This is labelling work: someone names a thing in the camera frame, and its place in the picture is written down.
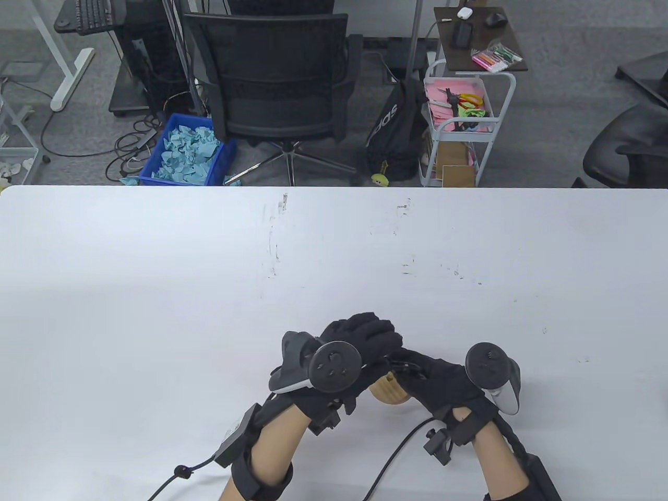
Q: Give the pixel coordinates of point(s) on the white utility cart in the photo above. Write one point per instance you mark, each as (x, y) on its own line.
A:
(464, 136)

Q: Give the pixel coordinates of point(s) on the person's left forearm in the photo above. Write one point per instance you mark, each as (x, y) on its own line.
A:
(276, 443)

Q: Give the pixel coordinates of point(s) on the white earbuds case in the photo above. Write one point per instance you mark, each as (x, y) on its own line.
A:
(464, 13)

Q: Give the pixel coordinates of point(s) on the person's right forearm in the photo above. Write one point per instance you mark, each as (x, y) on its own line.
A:
(498, 464)

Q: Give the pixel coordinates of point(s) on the silver metal pole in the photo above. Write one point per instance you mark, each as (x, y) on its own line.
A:
(415, 42)

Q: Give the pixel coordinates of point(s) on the person's left hand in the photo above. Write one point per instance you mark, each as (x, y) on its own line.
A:
(370, 334)

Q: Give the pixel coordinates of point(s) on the black computer mouse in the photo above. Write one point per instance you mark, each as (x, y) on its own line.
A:
(494, 20)

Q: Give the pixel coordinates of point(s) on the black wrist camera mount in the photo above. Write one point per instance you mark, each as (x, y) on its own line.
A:
(324, 417)
(438, 446)

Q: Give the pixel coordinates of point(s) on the stack of pink papers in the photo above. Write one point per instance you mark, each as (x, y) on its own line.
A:
(438, 91)

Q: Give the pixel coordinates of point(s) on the black chair back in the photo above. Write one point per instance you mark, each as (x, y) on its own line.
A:
(282, 6)

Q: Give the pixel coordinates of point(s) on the pile of blue paper scraps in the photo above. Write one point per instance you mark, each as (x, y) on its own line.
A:
(185, 154)

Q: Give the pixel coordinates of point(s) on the black phone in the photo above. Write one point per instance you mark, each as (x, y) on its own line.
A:
(462, 34)

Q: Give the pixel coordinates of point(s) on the black office chair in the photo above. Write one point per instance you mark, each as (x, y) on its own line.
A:
(276, 78)

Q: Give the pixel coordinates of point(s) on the black keyboard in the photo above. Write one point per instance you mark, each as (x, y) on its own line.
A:
(94, 13)

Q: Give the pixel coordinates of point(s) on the pack of coloured markers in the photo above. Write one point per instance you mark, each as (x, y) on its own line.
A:
(493, 57)

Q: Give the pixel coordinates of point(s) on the brown side table top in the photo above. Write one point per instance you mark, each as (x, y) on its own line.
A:
(490, 36)

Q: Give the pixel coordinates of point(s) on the black computer tower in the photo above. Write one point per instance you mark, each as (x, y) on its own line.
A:
(151, 52)

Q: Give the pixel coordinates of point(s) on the black armchair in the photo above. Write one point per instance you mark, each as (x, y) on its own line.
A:
(626, 141)

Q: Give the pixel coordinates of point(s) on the white desk leg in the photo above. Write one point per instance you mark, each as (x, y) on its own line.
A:
(73, 73)

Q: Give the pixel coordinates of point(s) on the black backpack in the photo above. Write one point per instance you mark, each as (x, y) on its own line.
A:
(396, 135)

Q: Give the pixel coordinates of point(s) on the brown cardboard sheets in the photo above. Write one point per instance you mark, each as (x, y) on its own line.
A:
(454, 156)

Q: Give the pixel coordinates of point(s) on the black forearm sensor box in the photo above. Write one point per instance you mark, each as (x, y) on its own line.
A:
(235, 436)
(545, 482)

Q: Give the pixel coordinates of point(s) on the person's right hand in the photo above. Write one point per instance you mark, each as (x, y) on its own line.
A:
(438, 386)

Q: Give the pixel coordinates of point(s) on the yellow green toy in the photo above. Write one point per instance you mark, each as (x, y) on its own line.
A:
(380, 180)

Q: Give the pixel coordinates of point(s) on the blue plastic bin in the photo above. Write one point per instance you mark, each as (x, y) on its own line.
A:
(224, 156)

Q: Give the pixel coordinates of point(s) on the dark chair base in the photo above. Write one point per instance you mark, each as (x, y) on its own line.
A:
(647, 73)

